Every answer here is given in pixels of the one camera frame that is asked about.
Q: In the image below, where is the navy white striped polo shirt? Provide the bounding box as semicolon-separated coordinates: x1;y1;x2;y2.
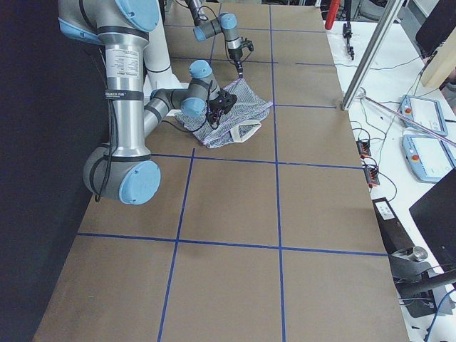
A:
175;78;273;148

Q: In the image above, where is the blue tape line crosswise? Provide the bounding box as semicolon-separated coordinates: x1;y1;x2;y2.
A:
156;3;224;342
268;5;287;341

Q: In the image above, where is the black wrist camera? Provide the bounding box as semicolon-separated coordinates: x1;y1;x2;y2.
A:
241;38;254;52
219;90;237;111

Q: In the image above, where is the blue tape line centre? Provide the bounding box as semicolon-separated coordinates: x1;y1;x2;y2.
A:
149;29;364;169

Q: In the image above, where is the red cylinder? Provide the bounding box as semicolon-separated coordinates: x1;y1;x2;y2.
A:
325;0;341;30

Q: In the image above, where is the wooden board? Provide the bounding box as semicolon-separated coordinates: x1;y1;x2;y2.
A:
421;29;456;88

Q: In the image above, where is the lower orange connector block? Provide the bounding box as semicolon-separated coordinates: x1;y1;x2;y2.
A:
364;165;380;188

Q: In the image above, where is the orange connector block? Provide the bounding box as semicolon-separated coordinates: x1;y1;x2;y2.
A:
364;165;380;188
356;140;371;159

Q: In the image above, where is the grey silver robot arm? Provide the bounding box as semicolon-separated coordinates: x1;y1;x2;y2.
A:
185;0;245;78
58;1;237;205

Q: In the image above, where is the blue tape line far crosswise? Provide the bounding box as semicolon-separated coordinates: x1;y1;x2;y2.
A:
268;5;287;341

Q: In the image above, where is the upper orange connector block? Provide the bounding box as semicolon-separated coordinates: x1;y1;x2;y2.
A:
356;140;371;159

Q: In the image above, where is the black box with white label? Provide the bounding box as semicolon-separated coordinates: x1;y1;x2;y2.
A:
372;197;415;254

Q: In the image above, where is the lower blue teach pendant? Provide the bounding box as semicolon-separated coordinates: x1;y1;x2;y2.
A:
402;135;455;183

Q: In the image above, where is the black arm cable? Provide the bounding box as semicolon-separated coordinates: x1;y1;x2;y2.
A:
94;80;214;204
194;3;254;67

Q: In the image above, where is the black monitor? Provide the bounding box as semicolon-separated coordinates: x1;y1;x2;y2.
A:
409;170;456;265

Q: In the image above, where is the blue tape line near crosswise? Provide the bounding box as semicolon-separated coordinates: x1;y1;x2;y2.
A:
156;3;224;342

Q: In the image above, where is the blue teach pendant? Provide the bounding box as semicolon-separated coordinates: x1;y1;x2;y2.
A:
399;95;448;136
402;135;455;183

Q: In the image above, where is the blue tape line right lengthwise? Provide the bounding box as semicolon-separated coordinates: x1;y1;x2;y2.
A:
77;232;388;257

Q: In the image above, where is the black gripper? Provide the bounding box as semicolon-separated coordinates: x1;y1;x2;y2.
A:
208;91;229;129
228;47;244;78

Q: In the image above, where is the black clamp tool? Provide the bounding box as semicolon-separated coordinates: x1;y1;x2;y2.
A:
343;0;355;61

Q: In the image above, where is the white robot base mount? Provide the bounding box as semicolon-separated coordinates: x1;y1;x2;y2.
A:
143;1;188;99

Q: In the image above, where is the aluminium frame post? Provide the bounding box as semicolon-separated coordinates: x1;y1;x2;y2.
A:
341;0;403;110

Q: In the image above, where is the black monitor stand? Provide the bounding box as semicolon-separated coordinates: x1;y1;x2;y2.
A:
388;246;455;318

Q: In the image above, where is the upper blue teach pendant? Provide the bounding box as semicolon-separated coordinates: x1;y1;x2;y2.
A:
399;95;448;136

